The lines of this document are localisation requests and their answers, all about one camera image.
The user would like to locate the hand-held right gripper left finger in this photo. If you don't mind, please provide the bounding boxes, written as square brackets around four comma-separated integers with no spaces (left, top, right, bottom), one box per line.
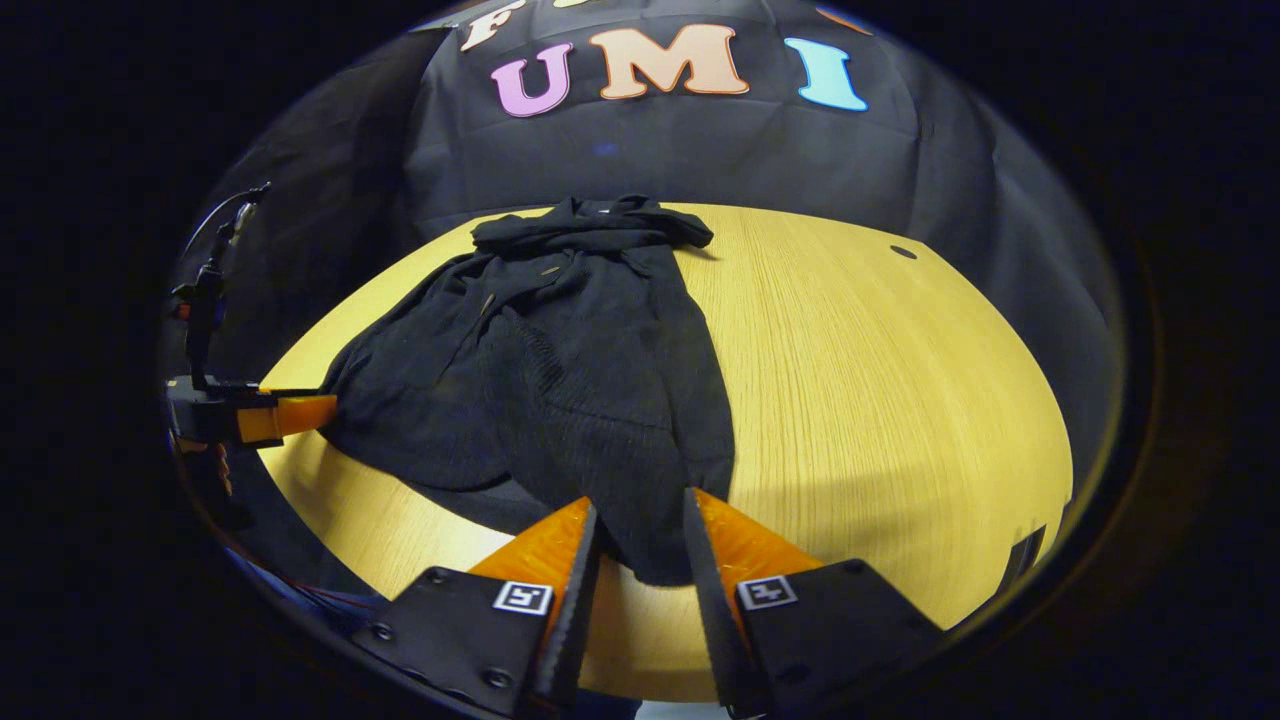
[348,496,602,719]

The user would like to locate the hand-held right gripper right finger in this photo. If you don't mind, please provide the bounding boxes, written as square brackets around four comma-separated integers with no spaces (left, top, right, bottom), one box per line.
[682,486,948,719]

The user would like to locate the black jacket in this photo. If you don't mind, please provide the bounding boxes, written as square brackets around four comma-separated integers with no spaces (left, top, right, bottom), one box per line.
[318,193,738,588]

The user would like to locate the person's blue clothing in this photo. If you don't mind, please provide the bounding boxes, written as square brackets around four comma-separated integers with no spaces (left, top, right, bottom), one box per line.
[224,545,403,618]

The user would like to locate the black backdrop cloth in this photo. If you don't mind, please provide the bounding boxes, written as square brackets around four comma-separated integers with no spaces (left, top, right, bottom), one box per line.
[165,0,1127,501]

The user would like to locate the thin grey cable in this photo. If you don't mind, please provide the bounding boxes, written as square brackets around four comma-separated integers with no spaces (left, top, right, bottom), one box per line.
[182,183,269,257]

